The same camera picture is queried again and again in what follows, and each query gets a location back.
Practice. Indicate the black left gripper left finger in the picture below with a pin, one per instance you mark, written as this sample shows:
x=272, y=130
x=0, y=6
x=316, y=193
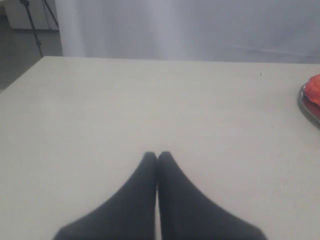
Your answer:
x=128, y=215

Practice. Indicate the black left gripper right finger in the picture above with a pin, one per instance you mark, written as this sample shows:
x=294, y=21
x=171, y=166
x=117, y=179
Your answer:
x=187, y=214

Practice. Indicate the round steel plate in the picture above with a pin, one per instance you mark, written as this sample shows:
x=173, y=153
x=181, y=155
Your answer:
x=310, y=110

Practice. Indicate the orange toy pumpkin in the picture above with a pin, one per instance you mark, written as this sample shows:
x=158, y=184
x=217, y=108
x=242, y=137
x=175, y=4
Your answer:
x=312, y=89

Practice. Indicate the white backdrop curtain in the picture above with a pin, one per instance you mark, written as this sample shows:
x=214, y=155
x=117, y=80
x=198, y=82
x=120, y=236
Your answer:
x=275, y=31

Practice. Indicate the black tripod stand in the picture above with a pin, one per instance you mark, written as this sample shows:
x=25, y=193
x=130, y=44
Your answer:
x=46, y=7

